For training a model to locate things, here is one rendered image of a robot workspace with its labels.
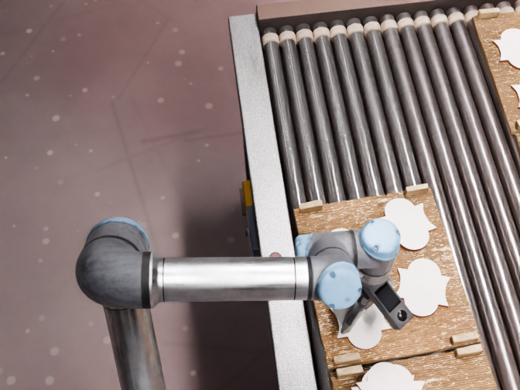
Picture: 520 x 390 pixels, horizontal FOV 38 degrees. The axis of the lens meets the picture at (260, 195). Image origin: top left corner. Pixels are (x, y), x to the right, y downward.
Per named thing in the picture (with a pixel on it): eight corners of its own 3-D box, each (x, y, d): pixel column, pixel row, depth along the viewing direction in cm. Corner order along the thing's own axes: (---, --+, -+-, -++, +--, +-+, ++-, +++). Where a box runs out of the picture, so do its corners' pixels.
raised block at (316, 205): (299, 214, 184) (299, 209, 181) (298, 208, 184) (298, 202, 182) (323, 210, 184) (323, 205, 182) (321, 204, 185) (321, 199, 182)
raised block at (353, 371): (336, 380, 163) (336, 376, 160) (334, 371, 164) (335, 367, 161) (363, 375, 163) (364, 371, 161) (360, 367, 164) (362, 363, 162)
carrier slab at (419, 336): (328, 371, 165) (328, 368, 164) (292, 211, 186) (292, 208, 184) (480, 343, 168) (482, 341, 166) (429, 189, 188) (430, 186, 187)
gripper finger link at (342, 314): (326, 318, 165) (347, 289, 160) (346, 336, 163) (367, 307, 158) (319, 322, 162) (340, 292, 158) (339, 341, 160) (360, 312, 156)
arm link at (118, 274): (62, 261, 118) (367, 258, 121) (74, 237, 129) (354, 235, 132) (66, 326, 122) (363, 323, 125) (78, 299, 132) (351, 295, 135)
